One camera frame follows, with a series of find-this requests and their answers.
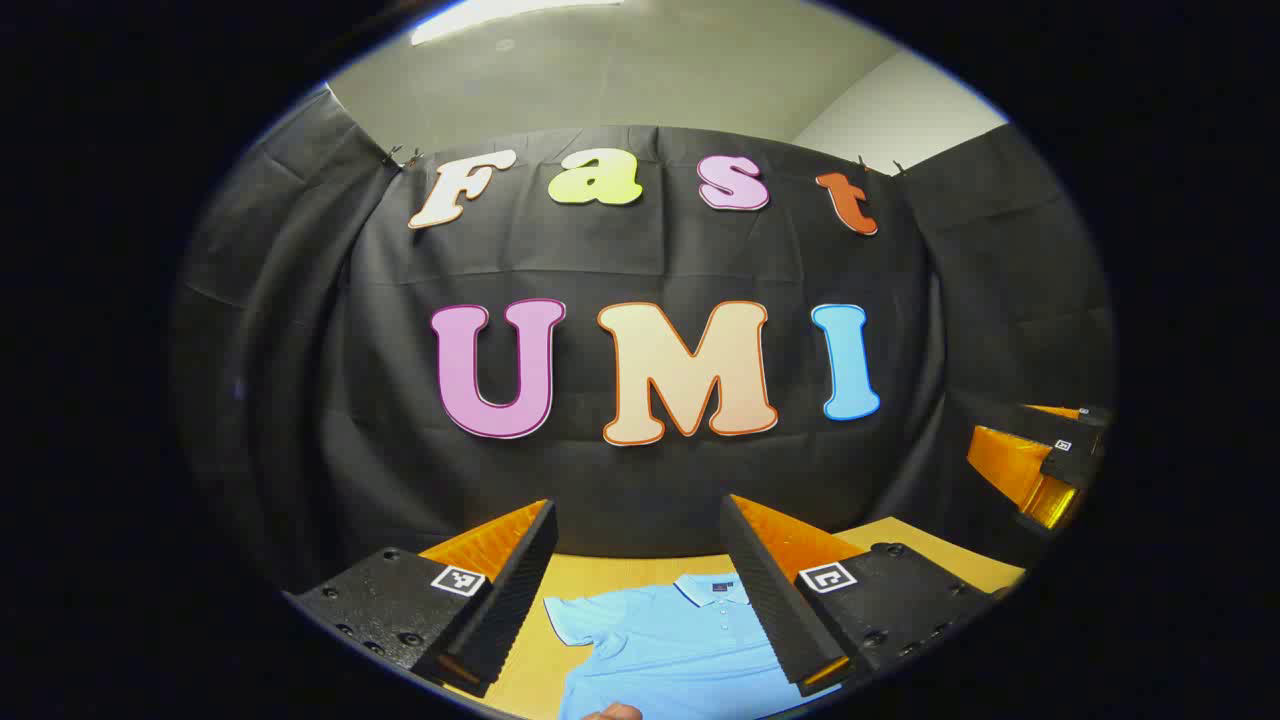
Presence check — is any black backdrop cloth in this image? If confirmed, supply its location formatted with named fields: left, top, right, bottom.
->
left=170, top=85, right=1116, bottom=591

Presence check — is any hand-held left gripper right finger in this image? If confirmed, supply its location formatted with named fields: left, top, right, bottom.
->
left=720, top=493, right=1001, bottom=699

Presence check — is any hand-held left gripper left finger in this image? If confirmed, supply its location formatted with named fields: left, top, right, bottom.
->
left=285, top=498, right=559, bottom=699

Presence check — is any light blue polo T-shirt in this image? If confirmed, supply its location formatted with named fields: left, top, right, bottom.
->
left=543, top=572, right=841, bottom=720

